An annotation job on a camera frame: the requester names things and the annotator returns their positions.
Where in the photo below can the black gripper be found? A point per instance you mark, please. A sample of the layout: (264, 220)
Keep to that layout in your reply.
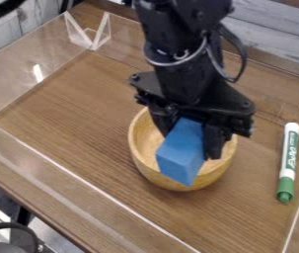
(200, 96)

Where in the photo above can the blue block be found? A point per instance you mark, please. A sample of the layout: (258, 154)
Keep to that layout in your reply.
(180, 155)

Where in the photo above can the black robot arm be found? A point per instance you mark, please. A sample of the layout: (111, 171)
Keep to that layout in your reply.
(185, 31)

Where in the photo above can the wooden brown bowl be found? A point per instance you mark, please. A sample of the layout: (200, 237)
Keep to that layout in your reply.
(145, 140)

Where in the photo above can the green white dry-erase marker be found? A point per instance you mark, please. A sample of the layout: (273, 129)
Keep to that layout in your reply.
(286, 179)

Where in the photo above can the black metal stand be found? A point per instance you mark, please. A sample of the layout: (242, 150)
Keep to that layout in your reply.
(18, 238)

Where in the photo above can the clear acrylic tray wall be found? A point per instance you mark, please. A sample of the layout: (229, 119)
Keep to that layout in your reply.
(66, 166)

